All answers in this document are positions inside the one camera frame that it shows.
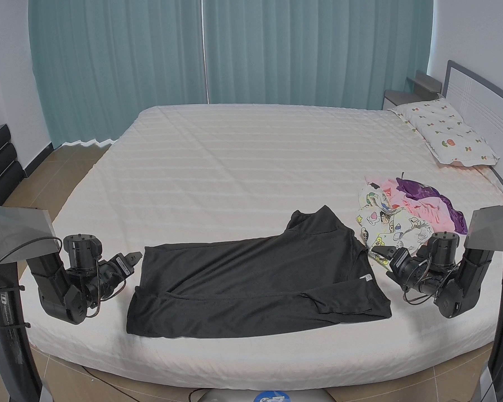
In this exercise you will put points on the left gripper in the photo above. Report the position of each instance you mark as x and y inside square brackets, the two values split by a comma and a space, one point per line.
[117, 270]

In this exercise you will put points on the pink garment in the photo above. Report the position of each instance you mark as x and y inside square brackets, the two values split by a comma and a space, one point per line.
[423, 210]

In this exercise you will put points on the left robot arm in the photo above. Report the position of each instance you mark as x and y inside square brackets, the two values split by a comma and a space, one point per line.
[54, 287]

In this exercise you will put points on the white printed pyjama garment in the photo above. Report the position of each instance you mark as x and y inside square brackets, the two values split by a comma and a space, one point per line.
[385, 228]

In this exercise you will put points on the purple garment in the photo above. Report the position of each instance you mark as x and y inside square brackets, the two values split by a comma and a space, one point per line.
[417, 189]

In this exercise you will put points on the grey white bedside table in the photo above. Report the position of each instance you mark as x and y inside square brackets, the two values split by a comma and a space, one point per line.
[402, 98]

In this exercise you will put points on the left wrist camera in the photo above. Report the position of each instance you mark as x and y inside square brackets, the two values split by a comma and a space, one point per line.
[98, 250]

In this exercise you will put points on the white printed pillow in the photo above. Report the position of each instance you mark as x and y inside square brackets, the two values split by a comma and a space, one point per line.
[444, 128]

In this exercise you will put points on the bed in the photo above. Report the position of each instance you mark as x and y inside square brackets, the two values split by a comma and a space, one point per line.
[234, 161]

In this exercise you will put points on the black T-shirt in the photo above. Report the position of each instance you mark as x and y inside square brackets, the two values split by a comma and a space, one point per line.
[255, 283]

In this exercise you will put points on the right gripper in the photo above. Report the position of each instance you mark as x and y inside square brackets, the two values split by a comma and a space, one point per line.
[408, 268]

